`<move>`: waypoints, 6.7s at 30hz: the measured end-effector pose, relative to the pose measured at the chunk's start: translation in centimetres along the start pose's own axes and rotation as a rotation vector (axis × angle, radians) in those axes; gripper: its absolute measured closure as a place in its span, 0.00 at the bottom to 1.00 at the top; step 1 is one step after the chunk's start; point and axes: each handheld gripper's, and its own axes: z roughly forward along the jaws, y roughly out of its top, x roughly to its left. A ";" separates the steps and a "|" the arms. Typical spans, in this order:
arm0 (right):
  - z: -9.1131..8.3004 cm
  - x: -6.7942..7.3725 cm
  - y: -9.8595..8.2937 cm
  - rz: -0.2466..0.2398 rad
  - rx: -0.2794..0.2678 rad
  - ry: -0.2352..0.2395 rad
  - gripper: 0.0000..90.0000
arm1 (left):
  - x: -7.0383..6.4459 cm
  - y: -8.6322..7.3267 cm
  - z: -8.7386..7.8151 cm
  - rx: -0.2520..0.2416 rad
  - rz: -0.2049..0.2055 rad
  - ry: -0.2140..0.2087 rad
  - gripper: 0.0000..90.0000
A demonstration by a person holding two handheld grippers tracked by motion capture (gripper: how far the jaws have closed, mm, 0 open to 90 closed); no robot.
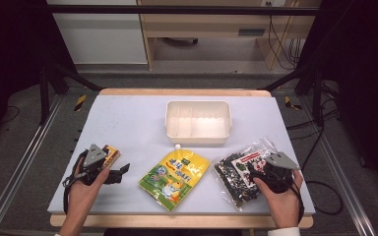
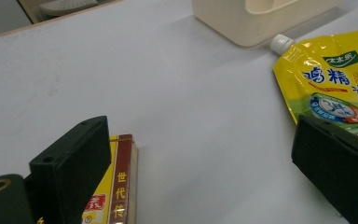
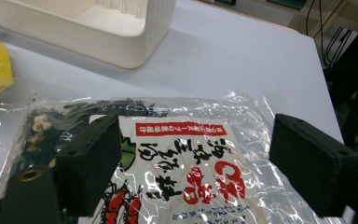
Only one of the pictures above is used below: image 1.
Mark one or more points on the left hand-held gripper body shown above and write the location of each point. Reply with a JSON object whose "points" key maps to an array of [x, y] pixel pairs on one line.
{"points": [[93, 155]]}

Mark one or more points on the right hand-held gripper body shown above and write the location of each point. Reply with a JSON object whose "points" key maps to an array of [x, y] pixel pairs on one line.
{"points": [[277, 170]]}

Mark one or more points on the small yellow red snack packet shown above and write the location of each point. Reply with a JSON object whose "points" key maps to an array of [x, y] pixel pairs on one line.
{"points": [[112, 155]]}

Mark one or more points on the clear bag of dried seaweed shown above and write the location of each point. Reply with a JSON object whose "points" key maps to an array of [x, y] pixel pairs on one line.
{"points": [[239, 177]]}

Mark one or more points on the cream plastic box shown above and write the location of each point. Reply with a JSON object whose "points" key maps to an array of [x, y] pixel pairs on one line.
{"points": [[197, 126]]}

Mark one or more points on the person's right hand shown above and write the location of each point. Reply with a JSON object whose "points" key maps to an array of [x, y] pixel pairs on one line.
{"points": [[280, 205]]}

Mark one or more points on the person's left hand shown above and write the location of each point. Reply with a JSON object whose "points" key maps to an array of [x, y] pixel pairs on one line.
{"points": [[85, 193]]}

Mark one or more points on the yellow green spouted pouch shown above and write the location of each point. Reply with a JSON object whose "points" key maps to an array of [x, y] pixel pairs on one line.
{"points": [[172, 178]]}

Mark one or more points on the yellow black floor tape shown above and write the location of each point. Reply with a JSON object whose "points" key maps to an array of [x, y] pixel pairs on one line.
{"points": [[290, 103], [80, 102]]}

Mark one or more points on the black metal stand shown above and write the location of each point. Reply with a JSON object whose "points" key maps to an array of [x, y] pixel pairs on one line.
{"points": [[315, 91], [46, 95]]}

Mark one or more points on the white cabinet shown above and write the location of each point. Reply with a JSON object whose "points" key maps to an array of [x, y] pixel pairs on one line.
{"points": [[101, 39]]}

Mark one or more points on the dark curtain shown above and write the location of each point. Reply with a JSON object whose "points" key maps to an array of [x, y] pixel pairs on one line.
{"points": [[364, 82], [10, 59]]}

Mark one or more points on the light wooden desk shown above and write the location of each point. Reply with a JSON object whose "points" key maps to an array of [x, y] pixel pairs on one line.
{"points": [[210, 23]]}

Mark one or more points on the black horizontal bar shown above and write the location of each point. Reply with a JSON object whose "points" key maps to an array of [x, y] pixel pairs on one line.
{"points": [[177, 10]]}

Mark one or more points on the aluminium floor rail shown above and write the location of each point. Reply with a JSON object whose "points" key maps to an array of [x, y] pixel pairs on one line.
{"points": [[341, 170], [19, 167]]}

